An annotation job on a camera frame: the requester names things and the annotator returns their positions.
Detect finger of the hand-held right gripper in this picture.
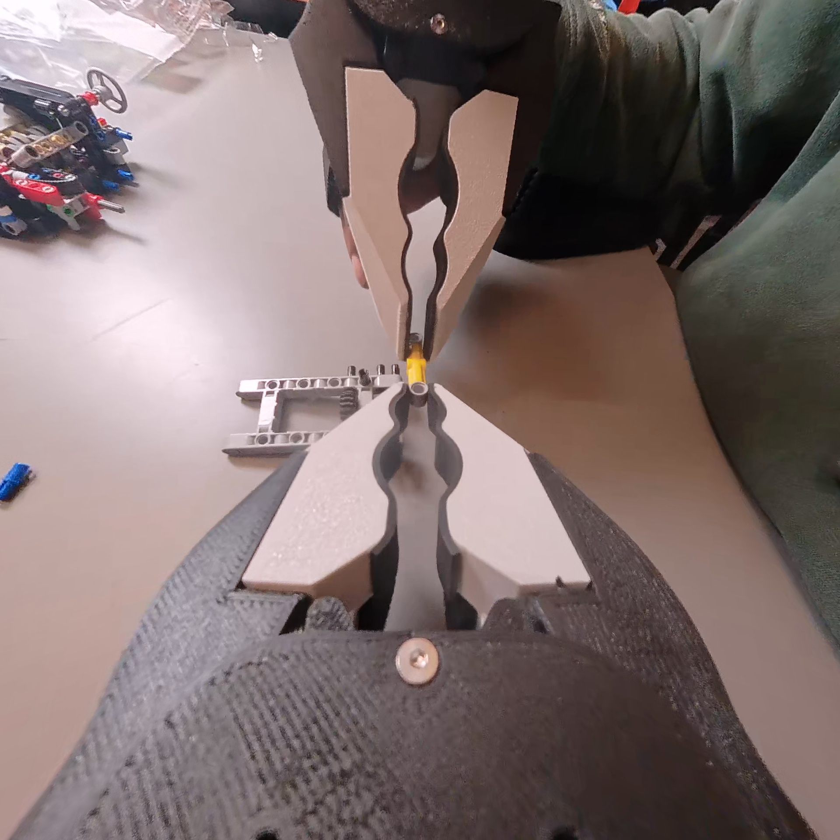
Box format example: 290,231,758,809
423,88,520,360
344,66,419,353

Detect multicoloured lego car assembly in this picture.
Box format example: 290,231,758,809
0,66,142,238

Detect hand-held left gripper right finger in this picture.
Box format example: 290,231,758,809
427,384,592,626

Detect clear plastic bag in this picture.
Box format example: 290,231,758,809
0,0,283,83

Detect grey lego frame assembly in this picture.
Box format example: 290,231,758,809
222,363,411,458

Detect blue lego pin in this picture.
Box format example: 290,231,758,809
0,462,35,503

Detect person's right hand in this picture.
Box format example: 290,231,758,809
340,152,457,290

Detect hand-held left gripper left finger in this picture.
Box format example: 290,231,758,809
241,384,412,623

